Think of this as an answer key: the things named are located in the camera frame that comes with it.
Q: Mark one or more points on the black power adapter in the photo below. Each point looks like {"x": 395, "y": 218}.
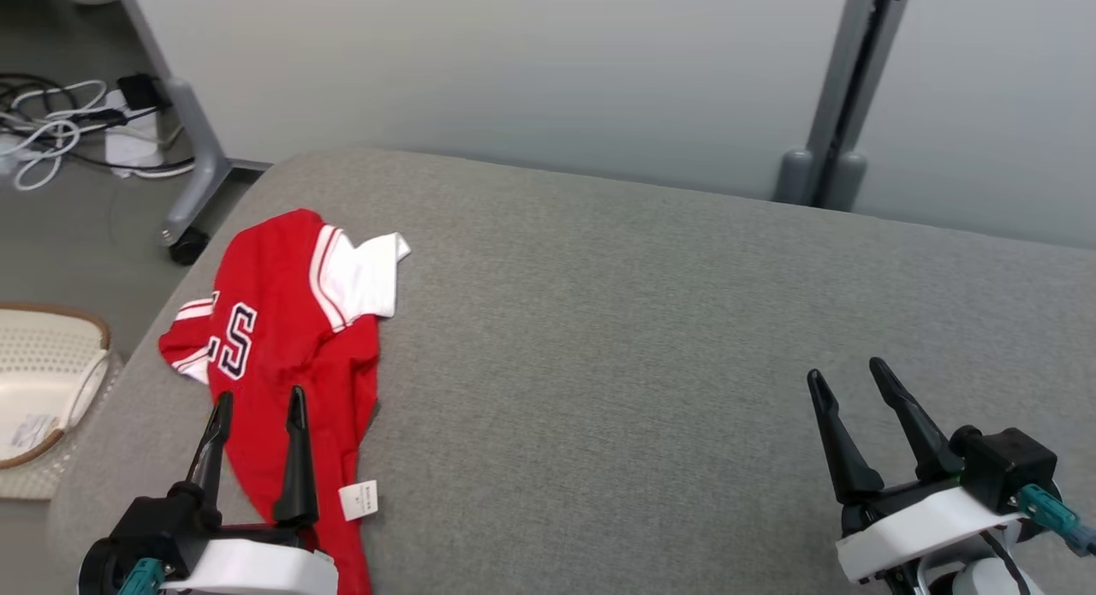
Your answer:
{"x": 139, "y": 90}

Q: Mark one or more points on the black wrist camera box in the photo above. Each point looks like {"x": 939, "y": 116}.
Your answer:
{"x": 1006, "y": 462}
{"x": 141, "y": 531}

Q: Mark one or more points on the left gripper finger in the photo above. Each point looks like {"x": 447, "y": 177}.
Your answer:
{"x": 297, "y": 475}
{"x": 210, "y": 458}

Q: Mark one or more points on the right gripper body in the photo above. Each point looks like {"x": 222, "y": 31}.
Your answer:
{"x": 916, "y": 522}

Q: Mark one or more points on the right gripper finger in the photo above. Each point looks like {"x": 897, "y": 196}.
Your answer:
{"x": 843, "y": 458}
{"x": 920, "y": 441}

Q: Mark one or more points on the grey fabric sofa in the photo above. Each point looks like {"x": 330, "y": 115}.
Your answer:
{"x": 599, "y": 364}

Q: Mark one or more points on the grey metal partition post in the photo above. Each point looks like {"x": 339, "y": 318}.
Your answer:
{"x": 843, "y": 90}

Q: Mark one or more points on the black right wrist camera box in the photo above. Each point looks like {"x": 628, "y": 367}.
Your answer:
{"x": 1006, "y": 462}

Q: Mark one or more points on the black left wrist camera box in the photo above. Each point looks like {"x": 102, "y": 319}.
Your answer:
{"x": 141, "y": 531}

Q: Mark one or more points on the grey partition leg with caster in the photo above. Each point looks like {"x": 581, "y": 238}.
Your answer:
{"x": 193, "y": 141}

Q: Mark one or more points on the cream plastic laundry basket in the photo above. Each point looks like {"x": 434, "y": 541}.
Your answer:
{"x": 43, "y": 372}

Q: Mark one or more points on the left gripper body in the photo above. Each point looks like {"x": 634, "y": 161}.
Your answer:
{"x": 257, "y": 569}

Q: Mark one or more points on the red shirt with white sleeves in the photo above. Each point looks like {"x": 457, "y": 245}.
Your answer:
{"x": 282, "y": 347}

